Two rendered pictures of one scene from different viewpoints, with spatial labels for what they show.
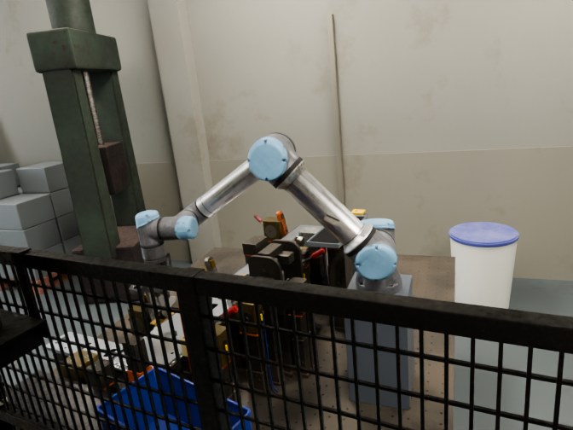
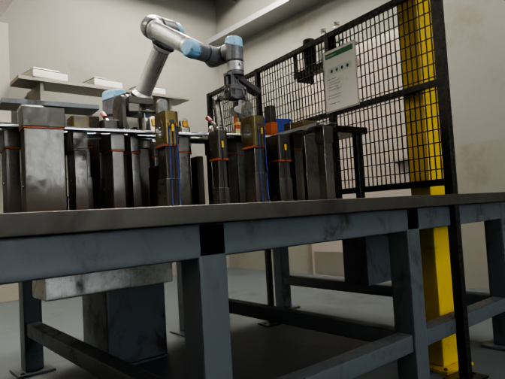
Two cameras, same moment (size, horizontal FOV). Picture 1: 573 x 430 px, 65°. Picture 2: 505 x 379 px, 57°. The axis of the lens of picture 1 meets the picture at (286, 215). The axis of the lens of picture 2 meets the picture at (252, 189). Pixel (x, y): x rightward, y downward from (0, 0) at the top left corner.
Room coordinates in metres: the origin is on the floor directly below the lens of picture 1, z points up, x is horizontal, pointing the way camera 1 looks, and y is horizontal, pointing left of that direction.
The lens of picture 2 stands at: (3.11, 1.40, 0.68)
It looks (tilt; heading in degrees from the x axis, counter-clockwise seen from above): 3 degrees up; 208
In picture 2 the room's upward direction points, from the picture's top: 3 degrees counter-clockwise
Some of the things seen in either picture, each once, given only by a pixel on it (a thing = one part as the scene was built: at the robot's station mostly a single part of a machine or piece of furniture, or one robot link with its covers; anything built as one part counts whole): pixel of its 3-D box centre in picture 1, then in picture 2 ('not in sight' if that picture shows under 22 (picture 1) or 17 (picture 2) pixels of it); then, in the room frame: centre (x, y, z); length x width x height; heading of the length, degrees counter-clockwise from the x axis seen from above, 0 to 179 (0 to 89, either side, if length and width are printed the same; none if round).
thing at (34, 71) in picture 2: not in sight; (43, 78); (0.23, -2.21, 2.01); 0.35 x 0.33 x 0.09; 158
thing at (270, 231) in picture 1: (274, 249); not in sight; (2.37, 0.08, 0.88); 0.14 x 0.09 x 0.36; 62
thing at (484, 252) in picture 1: (482, 267); not in sight; (3.08, -1.42, 0.29); 0.47 x 0.47 x 0.58
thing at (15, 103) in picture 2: (338, 229); (49, 107); (1.80, -0.21, 1.16); 0.37 x 0.14 x 0.02; 152
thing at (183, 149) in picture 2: (229, 331); (179, 174); (1.60, 0.28, 0.84); 0.12 x 0.05 x 0.29; 62
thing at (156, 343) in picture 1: (249, 276); (128, 134); (1.78, 0.19, 1.00); 1.38 x 0.22 x 0.02; 152
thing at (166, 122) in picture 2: not in sight; (170, 162); (1.79, 0.39, 0.87); 0.12 x 0.07 x 0.35; 62
